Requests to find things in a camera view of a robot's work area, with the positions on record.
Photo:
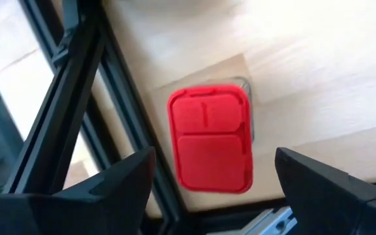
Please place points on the black diagonal frame strut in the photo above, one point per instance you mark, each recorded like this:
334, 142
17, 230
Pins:
60, 114

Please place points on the silver aluminium extrusion piece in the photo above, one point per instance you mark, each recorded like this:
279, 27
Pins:
266, 223

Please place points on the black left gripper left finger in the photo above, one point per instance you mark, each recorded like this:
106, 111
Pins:
77, 215

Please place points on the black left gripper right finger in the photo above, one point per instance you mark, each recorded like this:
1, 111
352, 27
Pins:
338, 212

